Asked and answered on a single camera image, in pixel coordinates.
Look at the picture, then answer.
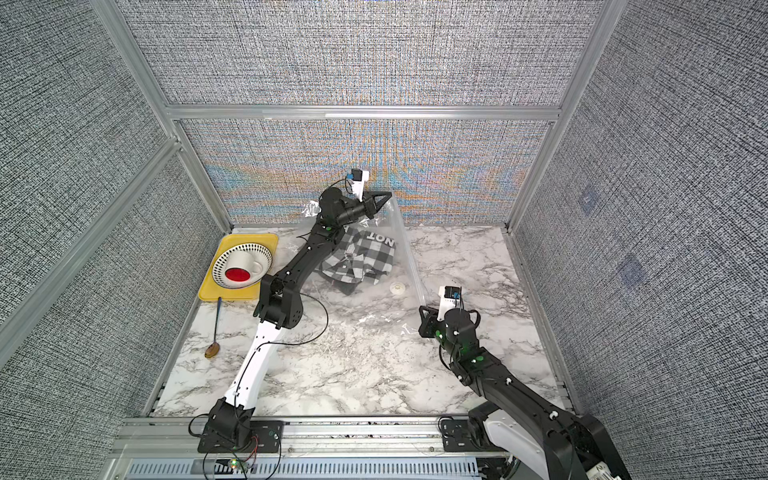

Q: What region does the white vacuum valve yellow centre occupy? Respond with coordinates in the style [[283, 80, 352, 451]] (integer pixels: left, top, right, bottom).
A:
[[389, 282, 407, 296]]

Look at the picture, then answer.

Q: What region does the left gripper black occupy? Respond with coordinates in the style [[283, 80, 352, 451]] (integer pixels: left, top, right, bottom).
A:
[[334, 191, 389, 228]]

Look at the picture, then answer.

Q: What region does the clear plastic vacuum bag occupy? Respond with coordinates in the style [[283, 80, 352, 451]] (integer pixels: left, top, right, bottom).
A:
[[302, 197, 429, 336]]

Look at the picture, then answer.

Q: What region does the black white checkered shirt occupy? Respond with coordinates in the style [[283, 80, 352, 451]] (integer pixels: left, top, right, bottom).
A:
[[319, 226, 396, 295]]

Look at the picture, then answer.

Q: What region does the white patterned bowl red inside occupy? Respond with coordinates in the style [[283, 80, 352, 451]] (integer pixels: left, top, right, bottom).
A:
[[212, 243, 273, 289]]

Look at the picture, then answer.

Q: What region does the front aluminium rail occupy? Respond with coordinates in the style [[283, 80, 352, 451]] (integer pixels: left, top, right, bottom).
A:
[[108, 414, 467, 462]]

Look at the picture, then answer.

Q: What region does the aluminium frame of enclosure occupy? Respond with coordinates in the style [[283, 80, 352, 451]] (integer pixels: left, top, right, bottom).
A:
[[0, 0, 768, 421]]

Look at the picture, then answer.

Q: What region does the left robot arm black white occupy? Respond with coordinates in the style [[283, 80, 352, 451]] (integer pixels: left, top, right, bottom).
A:
[[206, 186, 393, 437]]

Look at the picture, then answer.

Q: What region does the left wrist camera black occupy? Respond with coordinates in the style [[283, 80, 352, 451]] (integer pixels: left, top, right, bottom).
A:
[[348, 169, 370, 201]]

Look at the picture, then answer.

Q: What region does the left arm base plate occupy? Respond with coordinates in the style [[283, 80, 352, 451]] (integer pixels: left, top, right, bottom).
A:
[[197, 420, 285, 454]]

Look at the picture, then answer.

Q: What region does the yellow plastic tray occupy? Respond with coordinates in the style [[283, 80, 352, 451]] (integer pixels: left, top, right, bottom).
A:
[[198, 233, 278, 302]]

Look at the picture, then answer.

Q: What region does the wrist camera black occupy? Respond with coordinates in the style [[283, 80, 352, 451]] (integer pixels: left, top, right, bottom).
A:
[[437, 285, 463, 322], [348, 169, 370, 201]]

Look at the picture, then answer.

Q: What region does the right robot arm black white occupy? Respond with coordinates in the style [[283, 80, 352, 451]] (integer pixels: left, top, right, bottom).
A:
[[419, 306, 631, 479]]

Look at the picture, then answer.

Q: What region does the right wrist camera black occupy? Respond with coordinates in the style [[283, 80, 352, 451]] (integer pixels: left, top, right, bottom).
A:
[[437, 285, 463, 322]]

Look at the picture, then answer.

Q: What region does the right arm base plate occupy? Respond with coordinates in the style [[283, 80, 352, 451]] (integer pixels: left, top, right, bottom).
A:
[[438, 417, 499, 453]]

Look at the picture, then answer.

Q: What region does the white slotted cable duct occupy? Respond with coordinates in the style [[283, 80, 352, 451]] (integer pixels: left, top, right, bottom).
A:
[[125, 457, 481, 479]]

